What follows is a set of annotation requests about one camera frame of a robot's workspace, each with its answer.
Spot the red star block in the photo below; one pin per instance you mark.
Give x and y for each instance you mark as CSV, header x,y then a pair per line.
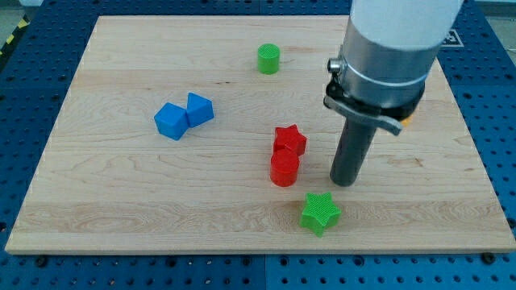
x,y
290,138

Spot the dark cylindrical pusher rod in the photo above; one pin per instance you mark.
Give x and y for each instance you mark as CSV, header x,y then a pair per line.
x,y
353,146

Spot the red cylinder block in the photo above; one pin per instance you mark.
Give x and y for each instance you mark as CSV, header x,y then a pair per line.
x,y
284,167

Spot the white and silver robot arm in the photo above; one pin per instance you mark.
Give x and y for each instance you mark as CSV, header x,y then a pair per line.
x,y
388,50

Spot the green star block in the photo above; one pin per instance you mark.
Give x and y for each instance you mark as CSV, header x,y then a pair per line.
x,y
319,213

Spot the blue triangular block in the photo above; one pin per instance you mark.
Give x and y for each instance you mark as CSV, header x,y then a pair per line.
x,y
199,109

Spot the yellow block behind arm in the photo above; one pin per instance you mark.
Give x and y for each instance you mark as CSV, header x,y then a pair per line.
x,y
407,121

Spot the blue cube block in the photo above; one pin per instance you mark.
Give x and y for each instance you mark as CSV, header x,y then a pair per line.
x,y
171,121

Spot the fiducial marker tag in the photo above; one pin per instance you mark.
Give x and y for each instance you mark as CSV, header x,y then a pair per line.
x,y
452,40

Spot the light wooden board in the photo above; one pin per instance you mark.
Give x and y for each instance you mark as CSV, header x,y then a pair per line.
x,y
108,183

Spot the green cylinder block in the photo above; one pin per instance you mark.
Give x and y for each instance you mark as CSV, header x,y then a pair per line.
x,y
268,58

